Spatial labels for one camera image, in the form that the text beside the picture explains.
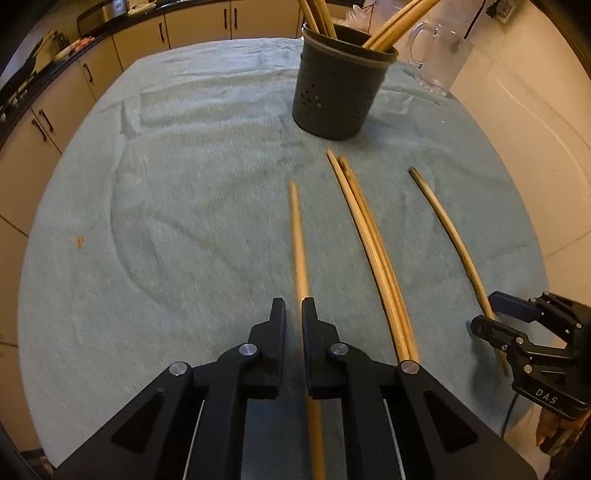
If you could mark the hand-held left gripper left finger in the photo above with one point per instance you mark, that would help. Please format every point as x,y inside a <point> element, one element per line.
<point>277,332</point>

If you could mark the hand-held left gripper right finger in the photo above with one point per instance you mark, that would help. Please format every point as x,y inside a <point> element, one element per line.
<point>310,332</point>

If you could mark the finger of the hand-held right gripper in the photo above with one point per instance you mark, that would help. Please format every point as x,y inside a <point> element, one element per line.
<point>489,330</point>
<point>508,304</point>

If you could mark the wooden chopstick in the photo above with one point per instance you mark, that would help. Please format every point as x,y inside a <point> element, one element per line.
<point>325,16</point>
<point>307,14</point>
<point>382,281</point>
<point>402,25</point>
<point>449,228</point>
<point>390,21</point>
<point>394,281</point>
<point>299,249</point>

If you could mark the dark grey utensil holder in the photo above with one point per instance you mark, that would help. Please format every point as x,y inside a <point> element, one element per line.
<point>332,92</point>

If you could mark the person's right hand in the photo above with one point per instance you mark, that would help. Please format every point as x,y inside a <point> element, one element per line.
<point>547,429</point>

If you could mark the blue-grey tablecloth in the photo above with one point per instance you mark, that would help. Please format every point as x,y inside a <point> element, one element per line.
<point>184,184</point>

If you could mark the clear glass mug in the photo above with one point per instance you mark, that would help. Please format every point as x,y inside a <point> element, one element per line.
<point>436,55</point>

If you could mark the cream kitchen cabinets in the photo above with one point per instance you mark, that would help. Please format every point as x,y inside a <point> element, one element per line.
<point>138,46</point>

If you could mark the clear plastic bag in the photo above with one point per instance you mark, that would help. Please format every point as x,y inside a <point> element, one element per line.
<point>358,14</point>

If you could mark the black kitchen countertop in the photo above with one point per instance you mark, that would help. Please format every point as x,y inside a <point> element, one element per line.
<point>134,21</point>

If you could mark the white bowl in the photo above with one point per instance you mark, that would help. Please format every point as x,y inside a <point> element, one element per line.
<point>62,56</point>

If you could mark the steel kettle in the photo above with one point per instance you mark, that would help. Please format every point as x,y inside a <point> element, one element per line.
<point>56,41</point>

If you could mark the steel rice cooker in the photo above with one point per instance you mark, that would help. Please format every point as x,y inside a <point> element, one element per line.
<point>99,13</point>

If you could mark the wall outlet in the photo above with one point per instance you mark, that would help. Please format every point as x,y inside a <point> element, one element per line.
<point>502,9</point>

